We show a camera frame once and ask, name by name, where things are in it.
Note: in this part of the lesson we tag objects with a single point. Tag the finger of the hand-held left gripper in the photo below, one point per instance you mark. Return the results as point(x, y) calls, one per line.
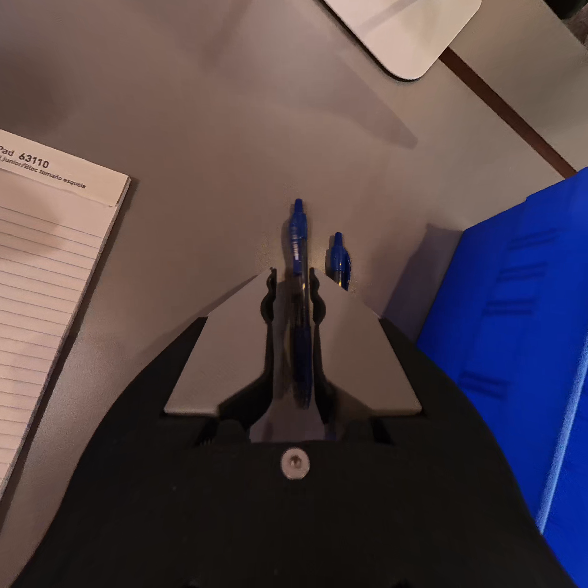
point(363, 363)
point(220, 363)

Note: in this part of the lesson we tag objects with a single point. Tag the blue retractable pen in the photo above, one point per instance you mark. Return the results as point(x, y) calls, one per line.
point(341, 264)
point(301, 349)

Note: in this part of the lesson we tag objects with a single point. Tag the white lined legal pad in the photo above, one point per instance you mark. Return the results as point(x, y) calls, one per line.
point(41, 285)

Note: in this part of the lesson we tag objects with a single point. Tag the large blue plastic bin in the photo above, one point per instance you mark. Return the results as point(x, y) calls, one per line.
point(528, 367)

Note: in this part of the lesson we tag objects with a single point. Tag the white monitor base plate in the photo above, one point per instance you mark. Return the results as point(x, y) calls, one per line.
point(413, 41)

